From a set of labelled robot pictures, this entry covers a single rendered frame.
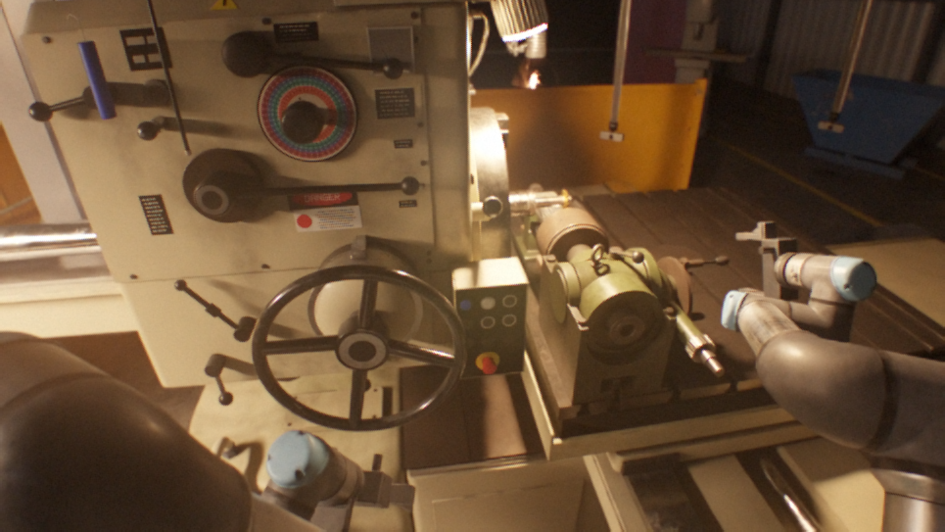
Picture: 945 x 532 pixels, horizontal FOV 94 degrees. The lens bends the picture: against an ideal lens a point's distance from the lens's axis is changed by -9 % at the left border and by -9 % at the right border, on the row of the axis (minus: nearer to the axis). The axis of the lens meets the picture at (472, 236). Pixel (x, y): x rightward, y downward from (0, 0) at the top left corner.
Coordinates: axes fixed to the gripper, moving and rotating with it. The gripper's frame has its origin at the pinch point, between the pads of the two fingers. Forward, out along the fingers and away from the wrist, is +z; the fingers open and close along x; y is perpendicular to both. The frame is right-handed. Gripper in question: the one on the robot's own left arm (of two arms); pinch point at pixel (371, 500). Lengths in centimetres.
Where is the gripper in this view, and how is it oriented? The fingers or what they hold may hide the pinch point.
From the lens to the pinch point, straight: 99.9
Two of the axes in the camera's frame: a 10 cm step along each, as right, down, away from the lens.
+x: -9.8, 0.6, 1.9
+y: 0.7, -7.8, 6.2
